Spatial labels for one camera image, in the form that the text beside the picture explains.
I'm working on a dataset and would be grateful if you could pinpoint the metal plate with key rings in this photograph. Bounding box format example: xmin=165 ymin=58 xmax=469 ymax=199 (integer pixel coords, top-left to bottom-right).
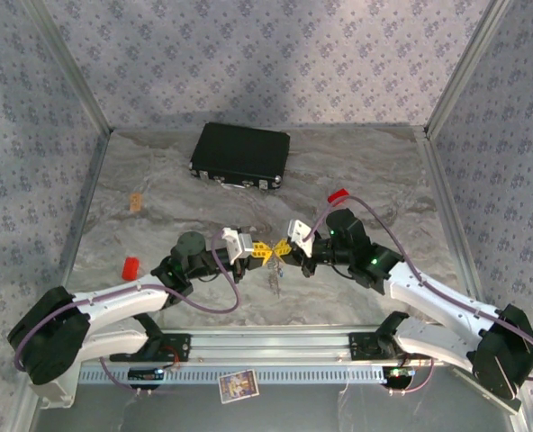
xmin=266 ymin=258 xmax=285 ymax=299

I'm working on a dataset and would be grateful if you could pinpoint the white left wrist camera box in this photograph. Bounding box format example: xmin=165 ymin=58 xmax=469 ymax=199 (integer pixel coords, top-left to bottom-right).
xmin=221 ymin=227 xmax=255 ymax=266

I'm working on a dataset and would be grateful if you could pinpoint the red plastic block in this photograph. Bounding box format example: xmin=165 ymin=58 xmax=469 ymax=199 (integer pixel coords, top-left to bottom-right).
xmin=121 ymin=256 xmax=141 ymax=281

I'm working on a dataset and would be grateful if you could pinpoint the grey plastic bracket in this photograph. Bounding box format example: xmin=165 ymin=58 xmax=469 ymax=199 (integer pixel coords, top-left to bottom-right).
xmin=34 ymin=373 xmax=78 ymax=410

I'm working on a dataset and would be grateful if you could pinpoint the black hard case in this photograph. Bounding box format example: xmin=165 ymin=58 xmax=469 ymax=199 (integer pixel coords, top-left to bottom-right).
xmin=189 ymin=121 xmax=292 ymax=194

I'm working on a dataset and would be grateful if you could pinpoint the grey metal bar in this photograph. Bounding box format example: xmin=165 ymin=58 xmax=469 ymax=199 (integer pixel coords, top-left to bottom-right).
xmin=475 ymin=384 xmax=523 ymax=415

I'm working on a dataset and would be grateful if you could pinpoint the colourful picture card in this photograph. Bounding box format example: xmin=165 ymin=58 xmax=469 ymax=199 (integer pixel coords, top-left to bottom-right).
xmin=218 ymin=368 xmax=261 ymax=405

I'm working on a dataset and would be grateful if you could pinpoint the aluminium side rail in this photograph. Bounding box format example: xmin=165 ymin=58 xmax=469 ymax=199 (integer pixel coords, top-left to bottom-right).
xmin=52 ymin=130 xmax=114 ymax=332
xmin=412 ymin=127 xmax=495 ymax=328

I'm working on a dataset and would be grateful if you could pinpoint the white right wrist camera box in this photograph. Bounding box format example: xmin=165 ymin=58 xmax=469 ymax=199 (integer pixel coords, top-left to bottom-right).
xmin=286 ymin=219 xmax=316 ymax=258

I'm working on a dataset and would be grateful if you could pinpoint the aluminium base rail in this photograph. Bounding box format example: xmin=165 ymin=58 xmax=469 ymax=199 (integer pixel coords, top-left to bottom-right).
xmin=25 ymin=327 xmax=519 ymax=366

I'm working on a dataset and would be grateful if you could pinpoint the aluminium frame post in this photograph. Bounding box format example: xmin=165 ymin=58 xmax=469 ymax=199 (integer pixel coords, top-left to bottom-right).
xmin=23 ymin=0 xmax=114 ymax=136
xmin=423 ymin=0 xmax=515 ymax=140

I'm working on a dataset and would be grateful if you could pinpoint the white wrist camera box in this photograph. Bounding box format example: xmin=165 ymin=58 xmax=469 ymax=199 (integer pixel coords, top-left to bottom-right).
xmin=286 ymin=219 xmax=316 ymax=258
xmin=221 ymin=227 xmax=255 ymax=266

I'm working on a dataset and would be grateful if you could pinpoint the grey slotted cable duct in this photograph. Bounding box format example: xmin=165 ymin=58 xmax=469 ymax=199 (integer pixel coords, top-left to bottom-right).
xmin=76 ymin=364 xmax=388 ymax=386

